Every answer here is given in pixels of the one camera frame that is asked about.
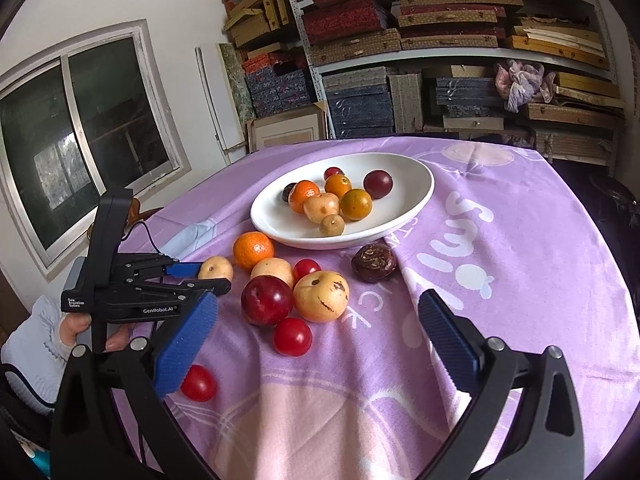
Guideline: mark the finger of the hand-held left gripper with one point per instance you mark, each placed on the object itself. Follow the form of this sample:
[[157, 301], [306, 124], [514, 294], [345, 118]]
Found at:
[[182, 269], [200, 286]]

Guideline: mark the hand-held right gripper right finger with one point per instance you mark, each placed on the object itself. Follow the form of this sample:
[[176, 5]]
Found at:
[[450, 345]]

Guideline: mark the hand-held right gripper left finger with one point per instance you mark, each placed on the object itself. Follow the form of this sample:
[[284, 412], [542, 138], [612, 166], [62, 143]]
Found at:
[[187, 345]]

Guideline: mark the small yellow plum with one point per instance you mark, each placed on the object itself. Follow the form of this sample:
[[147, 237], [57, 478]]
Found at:
[[217, 267]]

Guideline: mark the red tomato with calyx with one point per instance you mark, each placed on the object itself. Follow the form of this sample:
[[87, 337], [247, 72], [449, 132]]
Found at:
[[202, 384]]

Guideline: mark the large mandarin orange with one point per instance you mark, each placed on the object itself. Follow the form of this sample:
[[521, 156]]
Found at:
[[253, 250]]

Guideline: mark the dark red apple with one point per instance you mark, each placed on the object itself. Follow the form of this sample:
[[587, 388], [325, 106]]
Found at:
[[267, 300]]

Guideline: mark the red cherry tomato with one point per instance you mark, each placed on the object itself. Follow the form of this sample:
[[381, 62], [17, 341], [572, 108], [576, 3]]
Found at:
[[306, 269], [292, 336]]

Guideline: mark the dark purple passion fruit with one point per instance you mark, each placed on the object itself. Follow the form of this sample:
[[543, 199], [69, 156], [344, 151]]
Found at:
[[287, 193], [374, 262]]

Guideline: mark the scarred yellow plum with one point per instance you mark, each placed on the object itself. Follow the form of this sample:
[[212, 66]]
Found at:
[[321, 296]]

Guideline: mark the small dull yellow kumquat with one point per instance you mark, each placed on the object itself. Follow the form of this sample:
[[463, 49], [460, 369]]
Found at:
[[331, 225]]

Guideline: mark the white oval plate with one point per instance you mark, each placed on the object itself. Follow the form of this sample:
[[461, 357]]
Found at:
[[400, 195]]

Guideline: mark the large orange kumquat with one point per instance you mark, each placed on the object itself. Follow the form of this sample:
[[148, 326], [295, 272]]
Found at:
[[356, 204]]

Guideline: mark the small red plum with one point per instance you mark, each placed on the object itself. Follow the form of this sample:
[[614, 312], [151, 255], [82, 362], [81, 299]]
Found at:
[[333, 172]]

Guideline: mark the red plum with stem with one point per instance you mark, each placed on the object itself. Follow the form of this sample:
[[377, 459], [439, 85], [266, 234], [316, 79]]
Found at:
[[377, 183]]

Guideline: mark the person's left hand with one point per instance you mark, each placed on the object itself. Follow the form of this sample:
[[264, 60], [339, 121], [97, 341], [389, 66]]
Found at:
[[75, 330]]

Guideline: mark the wooden chair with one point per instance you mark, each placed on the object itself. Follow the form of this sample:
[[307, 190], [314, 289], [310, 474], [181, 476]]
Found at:
[[134, 210]]

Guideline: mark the purple printed tablecloth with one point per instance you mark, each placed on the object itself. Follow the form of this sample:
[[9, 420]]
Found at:
[[450, 240]]

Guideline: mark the sliding window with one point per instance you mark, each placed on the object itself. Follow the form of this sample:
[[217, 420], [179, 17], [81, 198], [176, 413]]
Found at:
[[100, 125]]

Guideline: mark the white panel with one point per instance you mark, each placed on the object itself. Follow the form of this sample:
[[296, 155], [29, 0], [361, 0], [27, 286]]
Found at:
[[212, 105]]

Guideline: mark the framed picture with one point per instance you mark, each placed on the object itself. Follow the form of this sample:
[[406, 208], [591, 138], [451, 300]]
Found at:
[[287, 130]]

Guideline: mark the green marble panel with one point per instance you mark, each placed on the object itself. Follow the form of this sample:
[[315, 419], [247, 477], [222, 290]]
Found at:
[[235, 85]]

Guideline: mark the stack of blue red speckled boxes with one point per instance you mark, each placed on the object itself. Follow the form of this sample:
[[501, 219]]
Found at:
[[280, 90]]

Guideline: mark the stack of blue patterned boxes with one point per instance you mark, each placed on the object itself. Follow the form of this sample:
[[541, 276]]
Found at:
[[360, 107]]

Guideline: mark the pink cloth bundle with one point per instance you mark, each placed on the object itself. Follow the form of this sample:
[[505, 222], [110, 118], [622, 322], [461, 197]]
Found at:
[[520, 85]]

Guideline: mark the shelf of stacked boxes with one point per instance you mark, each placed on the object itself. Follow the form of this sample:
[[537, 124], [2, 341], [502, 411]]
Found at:
[[360, 45]]

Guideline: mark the stack of red patterned boxes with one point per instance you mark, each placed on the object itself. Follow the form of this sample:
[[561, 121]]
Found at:
[[345, 17]]

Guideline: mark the stack of yellow wooden boxes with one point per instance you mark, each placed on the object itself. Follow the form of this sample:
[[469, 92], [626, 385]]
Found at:
[[555, 42]]

